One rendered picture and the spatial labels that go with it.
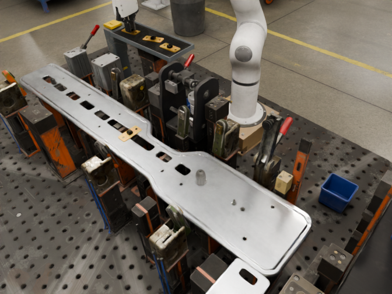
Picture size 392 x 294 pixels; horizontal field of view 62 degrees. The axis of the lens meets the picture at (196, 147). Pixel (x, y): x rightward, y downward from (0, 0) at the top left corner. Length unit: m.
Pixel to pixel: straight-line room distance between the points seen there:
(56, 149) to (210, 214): 0.75
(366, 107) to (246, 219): 2.38
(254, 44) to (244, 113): 0.36
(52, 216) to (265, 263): 0.88
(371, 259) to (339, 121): 2.11
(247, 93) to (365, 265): 0.82
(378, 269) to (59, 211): 1.11
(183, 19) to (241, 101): 2.68
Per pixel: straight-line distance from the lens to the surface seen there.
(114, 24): 1.59
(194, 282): 0.85
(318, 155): 1.55
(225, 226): 0.90
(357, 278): 0.86
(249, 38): 1.24
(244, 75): 1.35
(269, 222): 0.91
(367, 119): 3.02
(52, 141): 1.40
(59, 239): 1.35
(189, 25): 4.05
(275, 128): 0.88
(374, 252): 0.91
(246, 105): 1.45
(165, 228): 0.85
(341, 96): 3.21
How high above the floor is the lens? 1.76
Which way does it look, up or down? 44 degrees down
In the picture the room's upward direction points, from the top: 4 degrees counter-clockwise
